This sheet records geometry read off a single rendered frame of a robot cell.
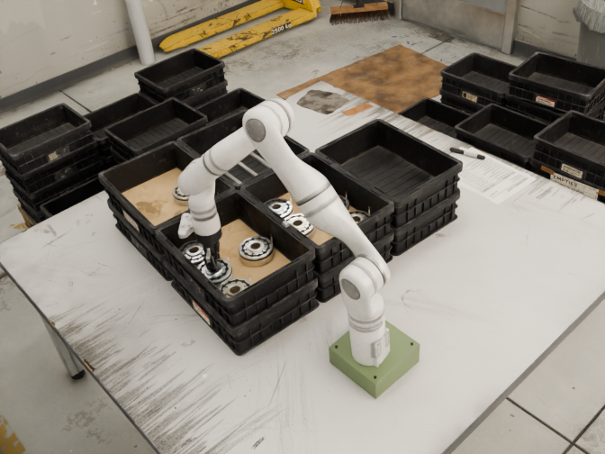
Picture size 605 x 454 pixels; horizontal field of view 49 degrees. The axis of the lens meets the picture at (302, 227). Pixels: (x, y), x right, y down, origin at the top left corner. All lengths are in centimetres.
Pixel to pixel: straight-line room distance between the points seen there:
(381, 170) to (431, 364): 74
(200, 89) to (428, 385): 229
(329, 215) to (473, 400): 62
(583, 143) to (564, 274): 111
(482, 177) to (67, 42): 343
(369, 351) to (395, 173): 77
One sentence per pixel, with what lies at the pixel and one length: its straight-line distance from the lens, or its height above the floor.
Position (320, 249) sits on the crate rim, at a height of 93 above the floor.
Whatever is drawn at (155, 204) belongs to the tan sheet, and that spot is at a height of 83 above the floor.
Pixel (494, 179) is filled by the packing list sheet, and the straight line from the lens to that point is 249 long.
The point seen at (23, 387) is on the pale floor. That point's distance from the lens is 301.
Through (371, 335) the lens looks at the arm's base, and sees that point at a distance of 166.
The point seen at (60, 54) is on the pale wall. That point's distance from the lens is 513.
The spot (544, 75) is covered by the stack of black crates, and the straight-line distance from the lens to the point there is 365.
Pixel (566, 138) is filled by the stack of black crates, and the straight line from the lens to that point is 317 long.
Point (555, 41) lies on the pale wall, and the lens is 484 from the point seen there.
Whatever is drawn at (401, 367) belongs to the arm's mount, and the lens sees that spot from 178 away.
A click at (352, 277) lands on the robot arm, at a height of 109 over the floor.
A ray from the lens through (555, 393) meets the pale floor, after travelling 274.
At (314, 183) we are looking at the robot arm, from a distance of 149.
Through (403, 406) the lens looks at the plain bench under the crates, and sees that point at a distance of 176.
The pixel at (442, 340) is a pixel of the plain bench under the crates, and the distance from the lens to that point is 190.
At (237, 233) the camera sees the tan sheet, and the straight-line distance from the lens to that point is 207.
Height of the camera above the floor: 214
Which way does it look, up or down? 39 degrees down
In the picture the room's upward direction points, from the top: 6 degrees counter-clockwise
